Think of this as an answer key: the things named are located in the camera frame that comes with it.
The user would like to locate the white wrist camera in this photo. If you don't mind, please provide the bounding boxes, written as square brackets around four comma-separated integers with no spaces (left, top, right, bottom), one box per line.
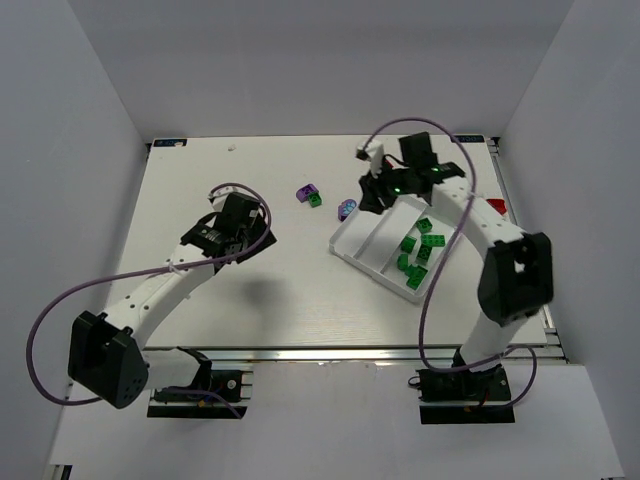
[356,140,385,178]
[208,186,239,211]

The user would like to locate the green 2x4 lego plate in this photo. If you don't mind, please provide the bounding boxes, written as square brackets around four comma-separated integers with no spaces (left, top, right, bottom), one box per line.
[421,234,446,248]

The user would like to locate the blue label corner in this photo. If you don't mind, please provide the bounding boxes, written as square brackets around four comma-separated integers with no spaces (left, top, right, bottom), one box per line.
[454,134,486,143]
[152,138,187,148]

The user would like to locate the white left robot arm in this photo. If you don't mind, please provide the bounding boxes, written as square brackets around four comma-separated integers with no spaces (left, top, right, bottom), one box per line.
[68,192,276,409]

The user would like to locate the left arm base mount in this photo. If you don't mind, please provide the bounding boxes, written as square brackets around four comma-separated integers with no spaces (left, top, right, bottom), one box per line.
[145,348,253,420]

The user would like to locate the blue label left corner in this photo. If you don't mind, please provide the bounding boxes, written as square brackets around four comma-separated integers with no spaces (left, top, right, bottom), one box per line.
[152,138,187,148]

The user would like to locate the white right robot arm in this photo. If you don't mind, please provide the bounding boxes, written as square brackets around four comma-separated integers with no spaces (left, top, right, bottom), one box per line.
[356,132,554,373]

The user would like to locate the purple arch lego brick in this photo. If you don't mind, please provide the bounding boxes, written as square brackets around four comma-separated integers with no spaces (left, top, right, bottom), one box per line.
[295,183,319,203]

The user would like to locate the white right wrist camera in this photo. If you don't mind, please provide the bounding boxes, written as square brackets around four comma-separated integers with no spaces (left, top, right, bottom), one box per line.
[356,140,385,178]

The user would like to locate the green lego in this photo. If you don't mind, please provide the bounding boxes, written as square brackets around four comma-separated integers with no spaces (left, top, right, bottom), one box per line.
[396,253,409,271]
[400,235,417,254]
[404,264,428,278]
[307,192,323,208]

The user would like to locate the purple paw print lego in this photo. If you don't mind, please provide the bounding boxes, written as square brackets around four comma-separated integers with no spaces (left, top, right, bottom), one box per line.
[337,199,358,222]

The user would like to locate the green 2x2 lego brick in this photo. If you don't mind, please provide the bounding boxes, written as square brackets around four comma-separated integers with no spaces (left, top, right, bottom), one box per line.
[415,244,432,265]

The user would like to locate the blue label right corner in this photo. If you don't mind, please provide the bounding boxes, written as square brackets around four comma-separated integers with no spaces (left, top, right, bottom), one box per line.
[454,134,486,143]

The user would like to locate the white three-compartment tray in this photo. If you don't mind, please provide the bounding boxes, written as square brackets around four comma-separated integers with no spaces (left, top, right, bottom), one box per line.
[329,195,454,304]

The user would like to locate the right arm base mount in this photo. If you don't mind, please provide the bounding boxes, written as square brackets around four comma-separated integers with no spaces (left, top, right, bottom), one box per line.
[407,363,515,425]

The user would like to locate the small green lego brick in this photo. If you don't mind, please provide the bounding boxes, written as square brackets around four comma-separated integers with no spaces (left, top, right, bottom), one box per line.
[406,276,423,290]

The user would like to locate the aluminium table edge rail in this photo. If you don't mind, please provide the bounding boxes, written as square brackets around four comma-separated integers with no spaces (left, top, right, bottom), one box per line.
[144,344,566,365]

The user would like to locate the red lego right side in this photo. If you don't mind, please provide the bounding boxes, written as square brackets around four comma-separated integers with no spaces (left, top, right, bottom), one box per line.
[487,198,508,216]

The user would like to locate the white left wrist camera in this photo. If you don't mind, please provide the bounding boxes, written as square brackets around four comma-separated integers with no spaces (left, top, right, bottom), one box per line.
[208,186,239,211]

